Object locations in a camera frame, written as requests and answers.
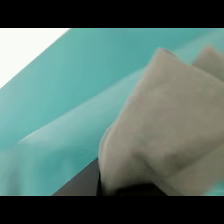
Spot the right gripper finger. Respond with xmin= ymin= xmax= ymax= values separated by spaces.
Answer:
xmin=52 ymin=157 xmax=102 ymax=197

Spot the beige shirt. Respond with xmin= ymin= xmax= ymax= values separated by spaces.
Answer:
xmin=98 ymin=45 xmax=224 ymax=197

